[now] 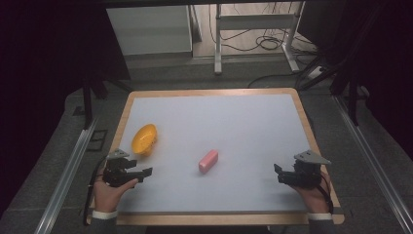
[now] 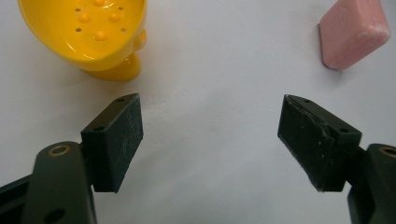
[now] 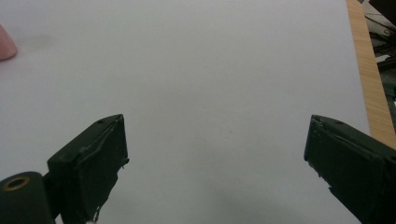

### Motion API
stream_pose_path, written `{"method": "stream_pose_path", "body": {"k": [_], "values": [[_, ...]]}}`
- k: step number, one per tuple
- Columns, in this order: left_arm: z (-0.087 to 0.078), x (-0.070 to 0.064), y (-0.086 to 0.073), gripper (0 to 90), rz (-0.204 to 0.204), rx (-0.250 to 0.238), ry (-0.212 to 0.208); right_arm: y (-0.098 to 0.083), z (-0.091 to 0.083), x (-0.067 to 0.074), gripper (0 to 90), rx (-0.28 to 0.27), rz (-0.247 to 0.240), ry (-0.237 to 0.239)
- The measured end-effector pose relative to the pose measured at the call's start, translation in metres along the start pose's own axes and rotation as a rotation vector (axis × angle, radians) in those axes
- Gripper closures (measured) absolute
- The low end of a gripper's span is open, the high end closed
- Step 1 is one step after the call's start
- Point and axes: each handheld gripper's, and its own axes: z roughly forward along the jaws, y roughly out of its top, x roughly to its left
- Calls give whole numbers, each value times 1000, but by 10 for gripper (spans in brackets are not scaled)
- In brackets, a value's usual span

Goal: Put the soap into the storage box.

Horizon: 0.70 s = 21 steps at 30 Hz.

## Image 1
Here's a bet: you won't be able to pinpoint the dark curtain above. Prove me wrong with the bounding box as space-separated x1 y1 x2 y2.
0 0 131 218
297 0 413 161

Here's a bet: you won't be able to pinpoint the person's left hand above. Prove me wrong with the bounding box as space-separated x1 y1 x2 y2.
93 169 139 214

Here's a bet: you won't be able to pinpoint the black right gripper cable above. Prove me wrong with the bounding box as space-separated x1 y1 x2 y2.
319 171 335 215

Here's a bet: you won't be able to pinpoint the yellow plastic bowl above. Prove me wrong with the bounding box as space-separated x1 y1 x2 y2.
131 123 159 157

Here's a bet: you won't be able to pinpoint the pink soap bar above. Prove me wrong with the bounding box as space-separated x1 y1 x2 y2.
198 149 219 175

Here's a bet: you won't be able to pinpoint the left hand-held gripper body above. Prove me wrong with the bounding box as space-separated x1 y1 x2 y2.
102 148 140 188

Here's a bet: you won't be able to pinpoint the black metal stand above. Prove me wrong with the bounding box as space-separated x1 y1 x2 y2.
348 79 360 127
80 77 95 131

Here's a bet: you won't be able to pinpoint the black floor plate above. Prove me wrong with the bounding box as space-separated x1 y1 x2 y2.
87 129 109 152

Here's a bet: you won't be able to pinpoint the white power strip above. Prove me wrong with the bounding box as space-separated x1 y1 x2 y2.
307 65 327 81

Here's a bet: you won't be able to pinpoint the white cabinet panel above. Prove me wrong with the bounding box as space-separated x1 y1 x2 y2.
106 5 193 57

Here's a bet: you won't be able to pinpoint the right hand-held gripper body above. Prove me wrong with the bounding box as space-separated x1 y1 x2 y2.
282 149 332 190

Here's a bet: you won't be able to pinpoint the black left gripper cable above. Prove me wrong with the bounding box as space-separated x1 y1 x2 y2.
82 156 109 226

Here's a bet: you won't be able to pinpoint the aluminium rail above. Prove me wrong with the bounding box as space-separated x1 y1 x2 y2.
333 95 413 234
33 118 99 234

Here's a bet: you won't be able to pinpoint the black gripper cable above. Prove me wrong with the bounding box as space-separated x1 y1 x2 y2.
319 171 335 215
82 156 109 226

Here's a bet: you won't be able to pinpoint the white metal desk frame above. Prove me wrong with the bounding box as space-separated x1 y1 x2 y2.
213 2 306 76

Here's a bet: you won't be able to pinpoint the black floor cables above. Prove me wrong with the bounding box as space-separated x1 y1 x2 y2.
207 2 322 90

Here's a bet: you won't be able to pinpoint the person's right hand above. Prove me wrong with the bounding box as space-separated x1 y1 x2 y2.
290 172 333 215

